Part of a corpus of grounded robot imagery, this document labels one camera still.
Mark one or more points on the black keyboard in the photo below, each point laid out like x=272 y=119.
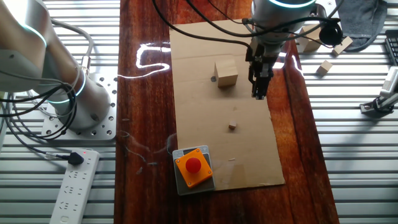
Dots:
x=393 y=46

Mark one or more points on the small spare wooden cube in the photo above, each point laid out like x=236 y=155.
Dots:
x=324 y=68

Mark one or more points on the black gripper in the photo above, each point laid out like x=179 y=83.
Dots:
x=262 y=57

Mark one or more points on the white power strip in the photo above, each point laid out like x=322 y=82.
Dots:
x=74 y=189

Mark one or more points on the big spare wooden block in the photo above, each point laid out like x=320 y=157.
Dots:
x=309 y=44

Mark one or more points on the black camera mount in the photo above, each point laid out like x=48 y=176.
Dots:
x=373 y=109

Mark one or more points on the tiny wooden cube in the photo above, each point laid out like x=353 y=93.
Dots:
x=232 y=125

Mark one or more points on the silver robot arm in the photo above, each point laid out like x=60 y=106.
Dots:
x=87 y=99

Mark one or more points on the brown cardboard sheet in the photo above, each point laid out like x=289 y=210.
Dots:
x=202 y=124

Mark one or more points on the grey towel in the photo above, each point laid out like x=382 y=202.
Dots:
x=360 y=18

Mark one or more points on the black power plug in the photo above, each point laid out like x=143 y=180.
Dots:
x=75 y=158

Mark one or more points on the long spare wooden block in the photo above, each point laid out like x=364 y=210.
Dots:
x=342 y=45

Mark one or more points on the grey button base plate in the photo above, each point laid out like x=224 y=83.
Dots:
x=182 y=189

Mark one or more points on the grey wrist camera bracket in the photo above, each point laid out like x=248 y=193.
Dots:
x=323 y=11

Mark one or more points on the aluminium robot mounting plate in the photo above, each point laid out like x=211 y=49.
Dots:
x=109 y=93

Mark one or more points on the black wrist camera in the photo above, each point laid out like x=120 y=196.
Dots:
x=331 y=34

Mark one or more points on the large wooden cube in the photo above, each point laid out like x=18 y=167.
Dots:
x=226 y=74

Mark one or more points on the orange emergency stop button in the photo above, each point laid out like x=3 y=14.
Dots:
x=192 y=166

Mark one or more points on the small silver camera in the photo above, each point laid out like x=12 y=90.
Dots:
x=390 y=84

